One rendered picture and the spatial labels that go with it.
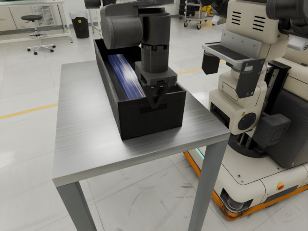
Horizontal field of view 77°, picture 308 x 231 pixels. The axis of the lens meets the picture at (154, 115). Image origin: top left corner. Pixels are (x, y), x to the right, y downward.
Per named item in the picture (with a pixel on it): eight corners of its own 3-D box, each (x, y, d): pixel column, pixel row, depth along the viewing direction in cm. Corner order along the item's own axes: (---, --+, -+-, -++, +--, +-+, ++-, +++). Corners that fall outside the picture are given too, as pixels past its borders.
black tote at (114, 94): (182, 126, 54) (186, 90, 48) (121, 140, 49) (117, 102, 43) (131, 59, 98) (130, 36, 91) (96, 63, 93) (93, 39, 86)
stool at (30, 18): (20, 53, 355) (6, 18, 320) (40, 46, 394) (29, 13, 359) (44, 56, 344) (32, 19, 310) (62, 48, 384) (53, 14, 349)
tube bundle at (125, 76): (161, 119, 54) (161, 110, 52) (137, 124, 52) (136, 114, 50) (123, 60, 93) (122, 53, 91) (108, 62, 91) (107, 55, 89)
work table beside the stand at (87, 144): (150, 154, 152) (149, 53, 106) (195, 250, 99) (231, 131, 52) (92, 170, 140) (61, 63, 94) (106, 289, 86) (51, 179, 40)
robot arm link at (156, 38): (177, 8, 34) (161, 5, 38) (142, 10, 31) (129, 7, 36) (174, 48, 38) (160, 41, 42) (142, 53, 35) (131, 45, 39)
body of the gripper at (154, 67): (147, 88, 38) (147, 49, 34) (134, 69, 46) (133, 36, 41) (178, 83, 40) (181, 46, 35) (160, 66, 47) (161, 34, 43)
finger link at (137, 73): (144, 115, 44) (143, 77, 39) (135, 100, 50) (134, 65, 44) (171, 110, 46) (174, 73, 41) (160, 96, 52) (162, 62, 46)
